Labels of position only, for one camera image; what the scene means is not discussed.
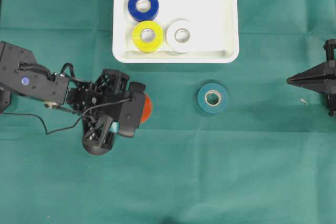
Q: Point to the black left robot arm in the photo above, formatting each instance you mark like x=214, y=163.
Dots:
x=22, y=75

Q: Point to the white plastic case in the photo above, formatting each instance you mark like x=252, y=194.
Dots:
x=213, y=29

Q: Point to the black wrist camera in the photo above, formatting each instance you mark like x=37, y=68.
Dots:
x=127, y=108

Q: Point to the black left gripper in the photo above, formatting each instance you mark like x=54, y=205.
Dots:
x=86, y=98

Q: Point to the orange tape roll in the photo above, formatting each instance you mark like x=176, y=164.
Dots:
x=147, y=109

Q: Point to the blue tape roll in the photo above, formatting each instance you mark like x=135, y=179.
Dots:
x=142, y=10

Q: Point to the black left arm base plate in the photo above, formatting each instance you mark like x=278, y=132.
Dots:
x=5, y=99

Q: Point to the yellow tape roll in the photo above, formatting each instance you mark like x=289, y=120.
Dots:
x=147, y=36

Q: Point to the green tape roll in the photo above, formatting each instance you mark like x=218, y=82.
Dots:
x=212, y=98

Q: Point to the black tape roll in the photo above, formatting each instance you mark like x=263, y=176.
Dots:
x=93, y=145

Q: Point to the white tape roll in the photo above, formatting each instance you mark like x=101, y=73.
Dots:
x=179, y=36

